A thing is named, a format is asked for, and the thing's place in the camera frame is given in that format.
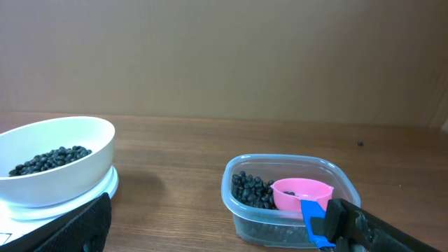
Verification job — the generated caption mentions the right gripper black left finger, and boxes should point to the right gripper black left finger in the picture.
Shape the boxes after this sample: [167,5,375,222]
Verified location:
[1,192,112,252]

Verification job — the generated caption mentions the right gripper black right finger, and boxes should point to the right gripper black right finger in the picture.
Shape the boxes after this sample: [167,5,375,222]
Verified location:
[323,199,438,252]

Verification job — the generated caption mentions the pink scoop with blue handle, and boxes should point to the pink scoop with blue handle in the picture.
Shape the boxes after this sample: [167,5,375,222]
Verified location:
[272,178,336,251]

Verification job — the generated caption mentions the white digital kitchen scale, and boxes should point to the white digital kitchen scale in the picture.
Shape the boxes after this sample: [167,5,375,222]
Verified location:
[0,166,119,246]

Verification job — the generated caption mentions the black beans in scoop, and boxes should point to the black beans in scoop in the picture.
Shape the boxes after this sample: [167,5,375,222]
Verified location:
[283,191,295,196]

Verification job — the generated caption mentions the black beans in bowl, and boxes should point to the black beans in bowl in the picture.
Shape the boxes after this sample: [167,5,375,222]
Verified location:
[8,146,92,177]

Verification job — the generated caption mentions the white round bowl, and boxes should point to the white round bowl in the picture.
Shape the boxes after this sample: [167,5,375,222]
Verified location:
[1,116,116,207]

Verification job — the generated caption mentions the clear plastic food container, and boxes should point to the clear plastic food container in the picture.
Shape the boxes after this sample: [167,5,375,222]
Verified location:
[221,154,361,249]

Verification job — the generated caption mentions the black beans pile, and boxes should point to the black beans pile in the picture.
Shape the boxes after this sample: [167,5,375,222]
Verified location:
[231,171,277,210]

